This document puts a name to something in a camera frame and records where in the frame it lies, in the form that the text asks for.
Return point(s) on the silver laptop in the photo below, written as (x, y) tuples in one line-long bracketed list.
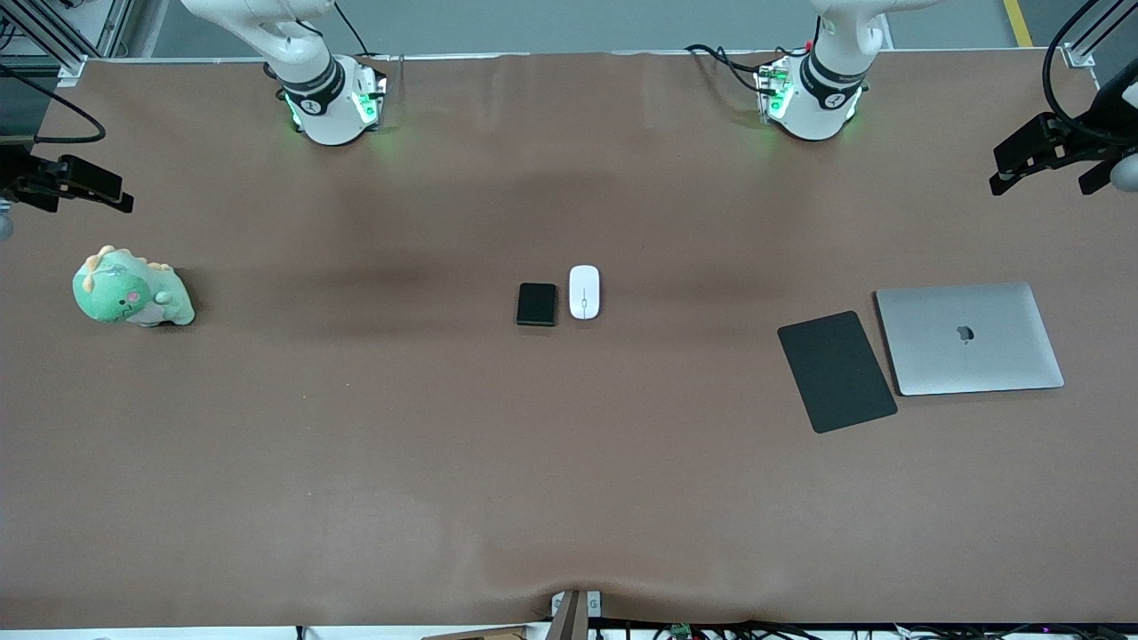
[(969, 364)]

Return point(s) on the black mouse pad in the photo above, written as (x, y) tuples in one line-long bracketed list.
[(836, 373)]

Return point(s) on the black phone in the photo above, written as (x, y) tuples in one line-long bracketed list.
[(537, 304)]

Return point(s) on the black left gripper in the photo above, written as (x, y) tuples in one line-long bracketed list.
[(1078, 148)]

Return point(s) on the green dinosaur plush toy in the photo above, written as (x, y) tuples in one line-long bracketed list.
[(120, 293)]

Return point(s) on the aluminium frame strut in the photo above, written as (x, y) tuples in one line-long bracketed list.
[(67, 55), (1080, 55)]

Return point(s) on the brown wooden board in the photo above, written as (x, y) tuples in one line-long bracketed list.
[(480, 635)]

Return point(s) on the brown table cloth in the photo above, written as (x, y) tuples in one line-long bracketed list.
[(569, 462)]

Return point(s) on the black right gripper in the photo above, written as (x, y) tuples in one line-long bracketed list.
[(20, 172)]

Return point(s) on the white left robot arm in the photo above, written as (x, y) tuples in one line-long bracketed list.
[(813, 107)]

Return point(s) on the white computer mouse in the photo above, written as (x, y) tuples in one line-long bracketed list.
[(584, 293)]

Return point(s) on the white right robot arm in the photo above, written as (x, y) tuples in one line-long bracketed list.
[(329, 116)]

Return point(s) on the grey table edge bracket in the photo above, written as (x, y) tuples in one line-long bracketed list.
[(569, 618)]

